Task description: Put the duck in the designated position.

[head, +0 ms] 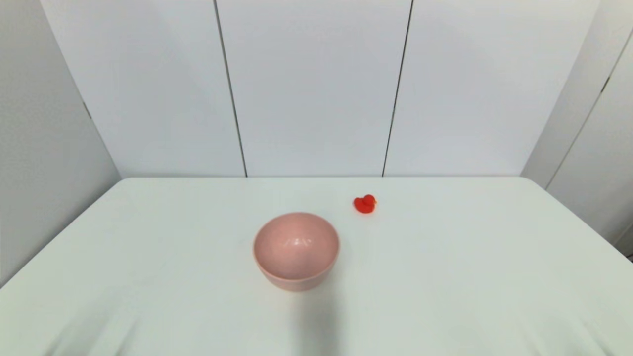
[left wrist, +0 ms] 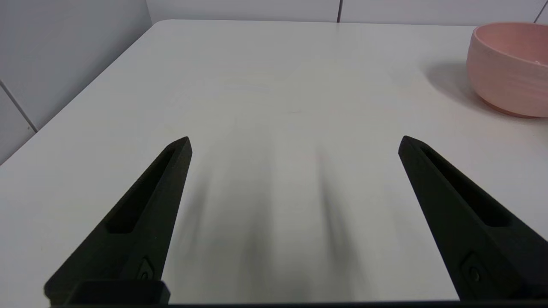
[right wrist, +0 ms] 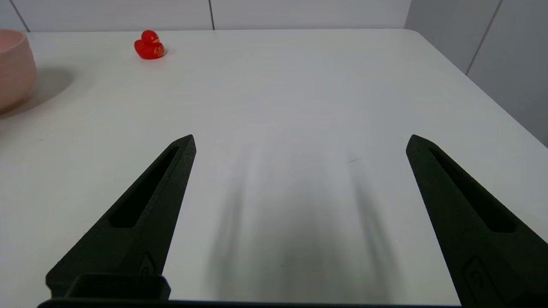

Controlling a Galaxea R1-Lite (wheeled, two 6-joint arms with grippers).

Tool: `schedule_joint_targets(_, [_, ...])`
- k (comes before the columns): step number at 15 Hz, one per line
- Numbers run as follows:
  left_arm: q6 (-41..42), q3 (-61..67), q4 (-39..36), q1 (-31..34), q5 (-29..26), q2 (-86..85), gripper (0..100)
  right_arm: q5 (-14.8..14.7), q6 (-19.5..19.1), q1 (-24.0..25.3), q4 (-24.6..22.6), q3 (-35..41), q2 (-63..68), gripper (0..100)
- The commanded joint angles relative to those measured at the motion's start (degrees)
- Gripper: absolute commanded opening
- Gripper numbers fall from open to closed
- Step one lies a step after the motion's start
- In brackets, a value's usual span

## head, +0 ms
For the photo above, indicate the red rubber duck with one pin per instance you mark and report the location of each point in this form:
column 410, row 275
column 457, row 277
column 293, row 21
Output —
column 364, row 204

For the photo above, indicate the pink bowl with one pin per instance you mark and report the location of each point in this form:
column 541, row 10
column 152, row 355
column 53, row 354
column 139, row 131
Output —
column 295, row 252

